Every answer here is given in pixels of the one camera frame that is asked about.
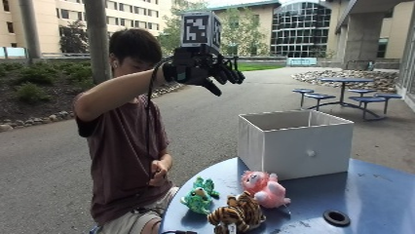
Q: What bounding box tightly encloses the the person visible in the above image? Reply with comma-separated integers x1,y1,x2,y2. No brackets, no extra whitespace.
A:
71,28,181,234

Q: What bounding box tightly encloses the light blue sign panel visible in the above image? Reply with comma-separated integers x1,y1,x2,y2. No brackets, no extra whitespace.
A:
286,57,319,67

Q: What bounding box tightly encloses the green frog soft toy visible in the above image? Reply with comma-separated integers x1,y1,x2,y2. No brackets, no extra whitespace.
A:
179,175,222,216

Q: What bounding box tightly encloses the striped tiger soft toy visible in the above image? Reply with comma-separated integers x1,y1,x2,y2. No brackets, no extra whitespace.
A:
206,190,268,234

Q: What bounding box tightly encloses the dark glass building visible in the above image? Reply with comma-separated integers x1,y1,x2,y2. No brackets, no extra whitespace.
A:
268,1,334,59

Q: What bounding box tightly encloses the row of border stones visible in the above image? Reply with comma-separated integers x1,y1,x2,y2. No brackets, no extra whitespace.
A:
0,81,186,134

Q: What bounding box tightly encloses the thick grey column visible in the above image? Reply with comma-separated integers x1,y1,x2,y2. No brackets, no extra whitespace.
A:
81,0,113,86

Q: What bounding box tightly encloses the pile of grey rocks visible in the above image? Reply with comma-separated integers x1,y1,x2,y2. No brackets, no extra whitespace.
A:
290,68,400,95

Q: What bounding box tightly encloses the blue round picnic table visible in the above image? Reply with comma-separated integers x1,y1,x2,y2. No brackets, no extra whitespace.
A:
307,77,388,122

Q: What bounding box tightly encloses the square concrete pillar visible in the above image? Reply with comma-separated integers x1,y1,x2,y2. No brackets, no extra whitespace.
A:
342,12,387,67

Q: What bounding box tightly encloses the pink soft toy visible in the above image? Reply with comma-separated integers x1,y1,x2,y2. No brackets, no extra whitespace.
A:
239,170,291,210

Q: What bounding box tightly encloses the black glove cable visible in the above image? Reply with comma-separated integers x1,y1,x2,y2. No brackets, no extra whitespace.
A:
143,56,177,180

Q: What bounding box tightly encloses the blue round seat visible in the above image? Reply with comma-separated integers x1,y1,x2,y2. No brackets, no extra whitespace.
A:
302,92,338,112
373,93,403,115
347,88,379,98
290,88,316,109
347,96,388,122

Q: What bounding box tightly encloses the white fabric storage box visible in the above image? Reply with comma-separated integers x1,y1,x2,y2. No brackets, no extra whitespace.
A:
235,109,356,182

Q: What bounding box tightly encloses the beige building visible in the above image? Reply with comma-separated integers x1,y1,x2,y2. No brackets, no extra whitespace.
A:
0,0,175,56

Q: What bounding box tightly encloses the green shrub bed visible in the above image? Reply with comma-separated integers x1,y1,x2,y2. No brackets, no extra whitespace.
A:
0,59,97,105

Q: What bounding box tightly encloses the white marker cube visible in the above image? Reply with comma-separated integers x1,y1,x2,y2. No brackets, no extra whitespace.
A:
179,11,223,51

